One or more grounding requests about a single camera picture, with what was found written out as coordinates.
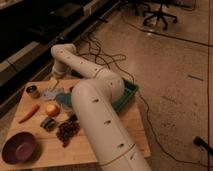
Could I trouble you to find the light blue towel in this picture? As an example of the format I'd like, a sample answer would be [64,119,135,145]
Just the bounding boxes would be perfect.
[41,87,74,108]

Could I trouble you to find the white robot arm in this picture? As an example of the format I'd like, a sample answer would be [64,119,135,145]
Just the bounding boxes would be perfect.
[51,44,152,171]

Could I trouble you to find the purple bowl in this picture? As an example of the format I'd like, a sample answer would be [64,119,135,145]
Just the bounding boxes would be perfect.
[2,132,36,164]

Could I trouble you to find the small metal can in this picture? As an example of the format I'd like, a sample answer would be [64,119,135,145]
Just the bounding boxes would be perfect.
[26,85,40,99]

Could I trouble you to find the orange carrot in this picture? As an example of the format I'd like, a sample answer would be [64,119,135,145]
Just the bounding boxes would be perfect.
[18,104,40,124]

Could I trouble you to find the small dark toy block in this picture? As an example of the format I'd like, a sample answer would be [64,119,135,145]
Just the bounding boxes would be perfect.
[40,117,58,132]

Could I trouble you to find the dark grape bunch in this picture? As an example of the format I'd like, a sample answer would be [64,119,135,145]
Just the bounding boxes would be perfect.
[56,115,80,147]

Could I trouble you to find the green plastic tray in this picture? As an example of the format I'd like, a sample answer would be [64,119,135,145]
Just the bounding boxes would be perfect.
[70,69,140,113]

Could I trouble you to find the black office chair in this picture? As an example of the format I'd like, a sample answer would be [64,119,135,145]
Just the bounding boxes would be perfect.
[142,0,178,30]

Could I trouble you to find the black object on floor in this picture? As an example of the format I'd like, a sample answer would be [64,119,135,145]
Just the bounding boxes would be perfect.
[193,136,213,156]

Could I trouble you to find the black floor cable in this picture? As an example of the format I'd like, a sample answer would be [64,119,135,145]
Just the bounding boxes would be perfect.
[77,33,213,168]

